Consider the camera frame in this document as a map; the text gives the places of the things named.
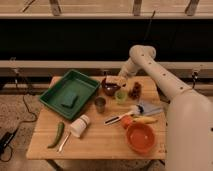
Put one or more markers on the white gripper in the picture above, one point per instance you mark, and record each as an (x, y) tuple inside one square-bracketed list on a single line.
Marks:
[(122, 81)]

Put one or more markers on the wooden chalkboard eraser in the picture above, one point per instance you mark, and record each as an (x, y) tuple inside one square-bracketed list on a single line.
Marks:
[(112, 79)]

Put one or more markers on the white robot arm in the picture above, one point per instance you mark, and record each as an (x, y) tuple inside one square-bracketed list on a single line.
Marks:
[(189, 132)]

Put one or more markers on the purple bowl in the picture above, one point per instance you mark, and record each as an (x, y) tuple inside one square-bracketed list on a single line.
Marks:
[(108, 88)]

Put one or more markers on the orange bowl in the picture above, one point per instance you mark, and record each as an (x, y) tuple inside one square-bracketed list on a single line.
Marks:
[(140, 137)]

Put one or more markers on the small green cup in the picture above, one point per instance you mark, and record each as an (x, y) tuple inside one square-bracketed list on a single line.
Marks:
[(120, 96)]

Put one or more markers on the brown pine cone toy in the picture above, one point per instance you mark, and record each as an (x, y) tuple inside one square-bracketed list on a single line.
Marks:
[(136, 91)]

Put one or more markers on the small metal cup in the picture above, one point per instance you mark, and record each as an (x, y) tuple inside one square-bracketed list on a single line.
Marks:
[(100, 103)]

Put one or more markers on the wooden folding table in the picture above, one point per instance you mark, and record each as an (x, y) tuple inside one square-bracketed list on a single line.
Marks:
[(98, 141)]

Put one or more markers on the small orange fruit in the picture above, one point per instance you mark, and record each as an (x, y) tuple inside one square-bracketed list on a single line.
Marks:
[(126, 121)]

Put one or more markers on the green plastic tray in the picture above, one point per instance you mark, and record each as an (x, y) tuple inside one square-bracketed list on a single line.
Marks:
[(73, 81)]

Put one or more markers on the green sponge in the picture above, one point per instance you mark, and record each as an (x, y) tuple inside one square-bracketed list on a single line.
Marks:
[(69, 99)]

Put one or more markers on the white cylindrical cup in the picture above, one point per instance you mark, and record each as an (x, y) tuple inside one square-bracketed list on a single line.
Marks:
[(79, 125)]

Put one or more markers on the green chili pepper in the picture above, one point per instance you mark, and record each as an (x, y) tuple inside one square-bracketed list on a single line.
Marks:
[(58, 136)]

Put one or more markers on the silver spoon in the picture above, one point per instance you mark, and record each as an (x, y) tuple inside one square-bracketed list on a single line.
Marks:
[(63, 143)]

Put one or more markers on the black power adapter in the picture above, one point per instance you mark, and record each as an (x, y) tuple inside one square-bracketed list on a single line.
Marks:
[(5, 140)]

